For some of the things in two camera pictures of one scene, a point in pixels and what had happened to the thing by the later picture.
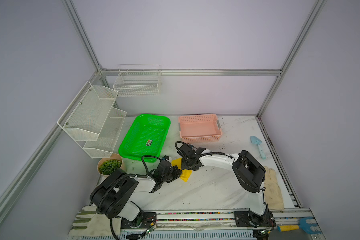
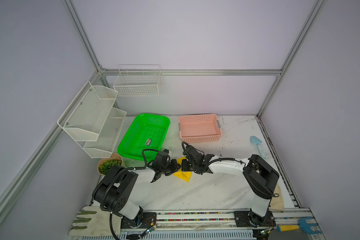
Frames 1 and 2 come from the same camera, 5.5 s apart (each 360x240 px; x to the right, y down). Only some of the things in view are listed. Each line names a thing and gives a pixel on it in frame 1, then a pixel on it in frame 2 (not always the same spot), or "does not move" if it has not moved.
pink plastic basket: x=199 y=128 does not move
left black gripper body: x=172 y=175 → x=169 y=168
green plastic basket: x=145 y=137 does not move
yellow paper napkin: x=186 y=174 does not move
